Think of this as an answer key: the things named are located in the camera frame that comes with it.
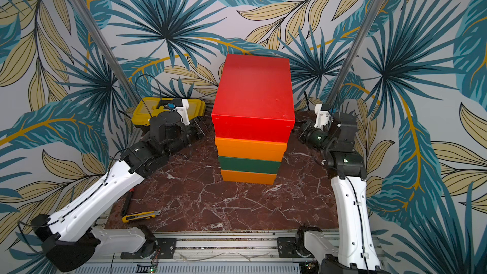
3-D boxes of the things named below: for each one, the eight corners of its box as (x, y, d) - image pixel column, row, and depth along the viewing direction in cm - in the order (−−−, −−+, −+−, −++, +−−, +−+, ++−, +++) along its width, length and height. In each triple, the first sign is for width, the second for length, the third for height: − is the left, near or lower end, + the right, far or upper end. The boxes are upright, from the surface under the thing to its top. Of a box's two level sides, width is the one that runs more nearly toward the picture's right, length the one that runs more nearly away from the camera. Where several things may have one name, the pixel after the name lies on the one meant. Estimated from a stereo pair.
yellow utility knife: (124, 223, 81) (121, 221, 79) (125, 216, 83) (122, 214, 80) (160, 217, 83) (158, 215, 80) (161, 211, 84) (159, 209, 82)
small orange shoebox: (222, 182, 93) (220, 172, 85) (223, 178, 95) (221, 168, 86) (273, 186, 92) (276, 177, 84) (272, 182, 94) (276, 172, 86)
